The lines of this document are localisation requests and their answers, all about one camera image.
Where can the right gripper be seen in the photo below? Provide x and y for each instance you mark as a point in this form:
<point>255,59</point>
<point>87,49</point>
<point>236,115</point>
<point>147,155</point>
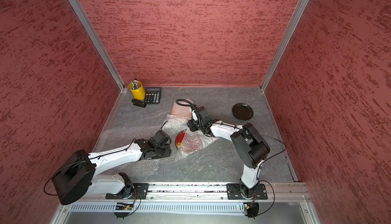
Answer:
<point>192,125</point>

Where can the pens in cup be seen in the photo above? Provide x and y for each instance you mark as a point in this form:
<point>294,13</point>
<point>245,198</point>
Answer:
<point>135,84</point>

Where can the clear bubble wrap sheet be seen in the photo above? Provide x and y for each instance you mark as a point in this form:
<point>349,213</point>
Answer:
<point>119,137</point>

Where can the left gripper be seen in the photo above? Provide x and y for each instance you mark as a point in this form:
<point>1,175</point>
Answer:
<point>167,152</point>

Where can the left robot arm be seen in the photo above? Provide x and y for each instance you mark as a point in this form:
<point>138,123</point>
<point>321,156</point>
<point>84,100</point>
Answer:
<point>82,174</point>

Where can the bubble wrapped orange plate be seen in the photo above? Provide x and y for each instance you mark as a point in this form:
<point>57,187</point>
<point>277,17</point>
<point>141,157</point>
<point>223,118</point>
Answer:
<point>181,111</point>

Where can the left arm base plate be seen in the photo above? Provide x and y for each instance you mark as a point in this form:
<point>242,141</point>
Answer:
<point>137,190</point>

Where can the black stapler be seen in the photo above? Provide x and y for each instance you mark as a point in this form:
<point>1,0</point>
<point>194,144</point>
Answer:
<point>139,103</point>

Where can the black calculator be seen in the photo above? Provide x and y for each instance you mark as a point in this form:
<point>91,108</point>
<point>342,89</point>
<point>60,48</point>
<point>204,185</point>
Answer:
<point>153,95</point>

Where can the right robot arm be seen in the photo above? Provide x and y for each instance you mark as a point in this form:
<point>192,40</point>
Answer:
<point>250,145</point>

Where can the perforated cable duct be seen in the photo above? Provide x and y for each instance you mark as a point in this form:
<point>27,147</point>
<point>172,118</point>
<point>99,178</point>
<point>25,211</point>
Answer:
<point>160,207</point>

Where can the black dinner plate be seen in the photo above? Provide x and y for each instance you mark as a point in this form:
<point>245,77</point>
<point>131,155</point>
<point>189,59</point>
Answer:
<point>242,111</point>

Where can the yellow pen cup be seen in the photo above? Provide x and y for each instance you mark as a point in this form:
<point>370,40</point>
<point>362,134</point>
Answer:
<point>139,94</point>

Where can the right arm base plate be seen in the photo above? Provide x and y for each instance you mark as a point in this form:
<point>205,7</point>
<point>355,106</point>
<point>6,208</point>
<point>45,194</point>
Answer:
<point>236,191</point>

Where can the aluminium front rail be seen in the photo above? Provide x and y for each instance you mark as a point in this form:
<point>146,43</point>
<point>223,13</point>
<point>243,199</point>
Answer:
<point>211,192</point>

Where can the bubble pink plate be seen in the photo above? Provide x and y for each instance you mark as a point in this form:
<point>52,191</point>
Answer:
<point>193,141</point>

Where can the red floral dinner plate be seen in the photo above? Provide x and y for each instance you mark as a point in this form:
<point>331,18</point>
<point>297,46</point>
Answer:
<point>179,138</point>

